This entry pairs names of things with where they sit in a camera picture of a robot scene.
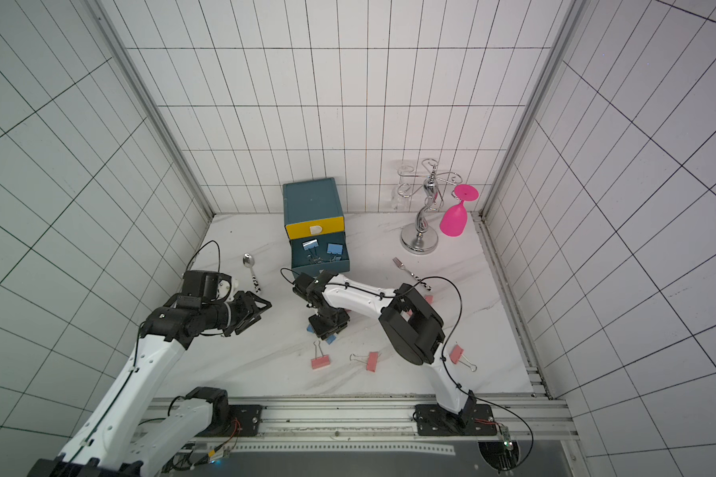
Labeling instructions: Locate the yellow top drawer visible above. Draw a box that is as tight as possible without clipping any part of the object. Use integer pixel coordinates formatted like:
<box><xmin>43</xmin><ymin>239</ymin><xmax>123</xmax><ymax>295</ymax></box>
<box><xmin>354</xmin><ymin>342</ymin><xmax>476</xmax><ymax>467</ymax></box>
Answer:
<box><xmin>284</xmin><ymin>216</ymin><xmax>345</xmax><ymax>240</ymax></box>

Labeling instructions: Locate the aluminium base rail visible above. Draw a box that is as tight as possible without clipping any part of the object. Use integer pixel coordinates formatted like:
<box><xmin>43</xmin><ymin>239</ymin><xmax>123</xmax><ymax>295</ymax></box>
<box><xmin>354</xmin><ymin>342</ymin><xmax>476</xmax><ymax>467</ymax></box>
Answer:
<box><xmin>188</xmin><ymin>395</ymin><xmax>580</xmax><ymax>455</ymax></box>

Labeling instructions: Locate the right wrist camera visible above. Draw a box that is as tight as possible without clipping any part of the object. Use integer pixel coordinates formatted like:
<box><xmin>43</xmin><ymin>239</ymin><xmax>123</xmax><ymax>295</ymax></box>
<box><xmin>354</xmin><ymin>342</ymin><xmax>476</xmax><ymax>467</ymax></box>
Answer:
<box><xmin>292</xmin><ymin>273</ymin><xmax>324</xmax><ymax>304</ymax></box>

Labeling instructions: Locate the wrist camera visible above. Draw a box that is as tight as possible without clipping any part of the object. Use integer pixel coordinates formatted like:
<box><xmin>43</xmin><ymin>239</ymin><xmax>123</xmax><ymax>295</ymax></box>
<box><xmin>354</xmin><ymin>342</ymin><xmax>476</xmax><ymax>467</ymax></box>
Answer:
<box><xmin>292</xmin><ymin>273</ymin><xmax>324</xmax><ymax>304</ymax></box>
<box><xmin>180</xmin><ymin>270</ymin><xmax>239</xmax><ymax>303</ymax></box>

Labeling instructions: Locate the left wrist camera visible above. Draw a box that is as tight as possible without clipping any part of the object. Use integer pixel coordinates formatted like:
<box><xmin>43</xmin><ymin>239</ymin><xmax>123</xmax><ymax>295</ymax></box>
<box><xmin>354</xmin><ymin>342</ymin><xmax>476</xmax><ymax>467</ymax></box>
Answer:
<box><xmin>180</xmin><ymin>270</ymin><xmax>239</xmax><ymax>303</ymax></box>

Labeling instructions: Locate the clear wine glass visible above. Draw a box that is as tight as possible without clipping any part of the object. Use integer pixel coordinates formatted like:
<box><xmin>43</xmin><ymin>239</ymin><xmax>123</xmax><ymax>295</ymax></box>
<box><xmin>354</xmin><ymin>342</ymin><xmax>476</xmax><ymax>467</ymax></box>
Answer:
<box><xmin>391</xmin><ymin>160</ymin><xmax>418</xmax><ymax>213</ymax></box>

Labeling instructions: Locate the chrome glass rack stand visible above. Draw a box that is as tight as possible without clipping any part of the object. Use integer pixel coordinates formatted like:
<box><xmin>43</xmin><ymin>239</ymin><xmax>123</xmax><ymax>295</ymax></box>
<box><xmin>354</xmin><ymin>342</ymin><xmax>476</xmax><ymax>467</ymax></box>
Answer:
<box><xmin>400</xmin><ymin>158</ymin><xmax>463</xmax><ymax>256</ymax></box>

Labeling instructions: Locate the pink clip far right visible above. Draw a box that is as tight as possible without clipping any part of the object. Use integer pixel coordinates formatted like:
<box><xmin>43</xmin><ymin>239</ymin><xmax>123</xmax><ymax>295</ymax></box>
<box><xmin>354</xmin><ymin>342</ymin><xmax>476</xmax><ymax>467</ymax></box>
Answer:
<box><xmin>449</xmin><ymin>344</ymin><xmax>477</xmax><ymax>373</ymax></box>

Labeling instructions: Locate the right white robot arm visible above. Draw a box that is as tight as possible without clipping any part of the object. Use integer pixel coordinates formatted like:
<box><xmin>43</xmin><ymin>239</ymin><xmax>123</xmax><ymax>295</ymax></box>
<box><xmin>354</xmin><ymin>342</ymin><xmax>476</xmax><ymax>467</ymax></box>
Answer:
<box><xmin>292</xmin><ymin>270</ymin><xmax>477</xmax><ymax>433</ymax></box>

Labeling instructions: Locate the pink plastic wine glass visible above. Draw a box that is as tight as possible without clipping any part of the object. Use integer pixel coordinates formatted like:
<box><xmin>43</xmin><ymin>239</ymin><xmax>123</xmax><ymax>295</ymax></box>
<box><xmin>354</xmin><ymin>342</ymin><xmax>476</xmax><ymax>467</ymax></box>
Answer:
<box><xmin>440</xmin><ymin>184</ymin><xmax>479</xmax><ymax>238</ymax></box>

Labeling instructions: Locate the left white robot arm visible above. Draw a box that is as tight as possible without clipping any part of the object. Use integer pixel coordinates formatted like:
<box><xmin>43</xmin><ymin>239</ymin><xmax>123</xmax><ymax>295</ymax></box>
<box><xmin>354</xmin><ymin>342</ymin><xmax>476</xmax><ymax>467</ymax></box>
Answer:
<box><xmin>29</xmin><ymin>291</ymin><xmax>272</xmax><ymax>476</ymax></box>

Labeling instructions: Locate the pink clip lower centre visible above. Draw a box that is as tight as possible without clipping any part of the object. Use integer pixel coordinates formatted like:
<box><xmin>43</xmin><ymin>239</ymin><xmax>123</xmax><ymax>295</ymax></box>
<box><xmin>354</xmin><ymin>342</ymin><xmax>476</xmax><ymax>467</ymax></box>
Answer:
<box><xmin>349</xmin><ymin>352</ymin><xmax>380</xmax><ymax>373</ymax></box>

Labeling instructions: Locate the teal drawer cabinet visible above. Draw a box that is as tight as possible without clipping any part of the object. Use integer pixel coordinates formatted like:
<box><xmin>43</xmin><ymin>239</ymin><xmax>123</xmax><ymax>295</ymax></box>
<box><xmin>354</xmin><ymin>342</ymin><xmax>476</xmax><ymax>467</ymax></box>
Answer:
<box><xmin>281</xmin><ymin>177</ymin><xmax>347</xmax><ymax>280</ymax></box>

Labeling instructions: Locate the pink clip front left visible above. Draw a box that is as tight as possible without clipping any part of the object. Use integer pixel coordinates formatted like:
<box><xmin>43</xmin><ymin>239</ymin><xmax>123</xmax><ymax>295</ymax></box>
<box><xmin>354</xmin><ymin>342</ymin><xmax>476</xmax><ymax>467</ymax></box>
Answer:
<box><xmin>310</xmin><ymin>341</ymin><xmax>331</xmax><ymax>370</ymax></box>

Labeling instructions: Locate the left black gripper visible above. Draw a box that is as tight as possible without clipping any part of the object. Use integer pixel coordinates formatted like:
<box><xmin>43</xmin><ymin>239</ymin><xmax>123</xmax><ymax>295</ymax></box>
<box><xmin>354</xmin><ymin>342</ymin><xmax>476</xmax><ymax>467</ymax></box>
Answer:
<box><xmin>202</xmin><ymin>291</ymin><xmax>272</xmax><ymax>338</ymax></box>

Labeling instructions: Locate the metal spoon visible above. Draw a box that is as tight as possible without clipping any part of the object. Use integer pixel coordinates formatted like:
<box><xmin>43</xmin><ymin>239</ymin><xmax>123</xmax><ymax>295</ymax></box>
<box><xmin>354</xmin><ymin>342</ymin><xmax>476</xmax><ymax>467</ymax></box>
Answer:
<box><xmin>242</xmin><ymin>252</ymin><xmax>262</xmax><ymax>293</ymax></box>

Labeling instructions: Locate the teal drawer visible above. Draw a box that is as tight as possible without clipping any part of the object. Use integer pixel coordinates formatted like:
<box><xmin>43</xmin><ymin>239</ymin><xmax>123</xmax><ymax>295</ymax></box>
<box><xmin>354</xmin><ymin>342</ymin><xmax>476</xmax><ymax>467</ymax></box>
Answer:
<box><xmin>290</xmin><ymin>232</ymin><xmax>351</xmax><ymax>276</ymax></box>

